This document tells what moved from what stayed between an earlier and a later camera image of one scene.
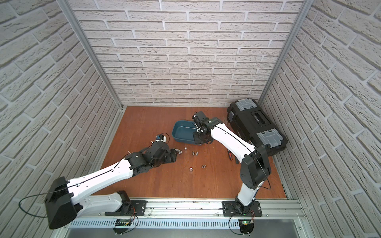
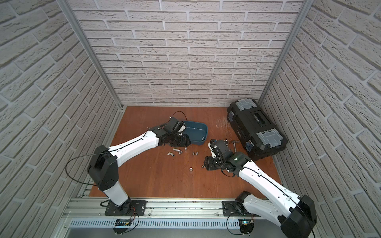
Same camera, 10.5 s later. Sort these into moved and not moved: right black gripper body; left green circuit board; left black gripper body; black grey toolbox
Moved: left black gripper body; right black gripper body
Not moved: left green circuit board; black grey toolbox
